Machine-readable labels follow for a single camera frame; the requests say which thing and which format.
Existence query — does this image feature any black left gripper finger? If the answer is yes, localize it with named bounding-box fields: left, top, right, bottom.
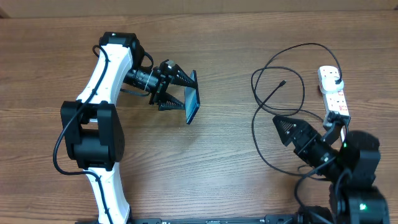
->
left=157, top=93, right=184, bottom=111
left=169, top=64, right=198, bottom=89

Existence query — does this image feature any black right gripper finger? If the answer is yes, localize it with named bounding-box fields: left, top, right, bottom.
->
left=272, top=116, right=307, bottom=146
left=322, top=111, right=350, bottom=145

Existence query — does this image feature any blue Galaxy smartphone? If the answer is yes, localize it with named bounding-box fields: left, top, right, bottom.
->
left=184, top=70, right=200, bottom=124

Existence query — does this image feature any black USB charging cable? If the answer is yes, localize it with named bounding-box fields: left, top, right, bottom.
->
left=251, top=42, right=343, bottom=181

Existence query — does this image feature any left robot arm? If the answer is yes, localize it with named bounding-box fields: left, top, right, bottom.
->
left=53, top=32, right=200, bottom=223

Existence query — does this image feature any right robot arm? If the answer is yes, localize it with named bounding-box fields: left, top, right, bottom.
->
left=265, top=113, right=390, bottom=224

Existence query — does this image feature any white charger adapter plug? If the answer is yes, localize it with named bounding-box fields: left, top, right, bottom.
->
left=319, top=77, right=345, bottom=94

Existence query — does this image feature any white power strip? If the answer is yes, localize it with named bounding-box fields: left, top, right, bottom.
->
left=317, top=65, right=350, bottom=117

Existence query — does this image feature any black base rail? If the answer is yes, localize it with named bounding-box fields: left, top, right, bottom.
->
left=74, top=213, right=336, bottom=224

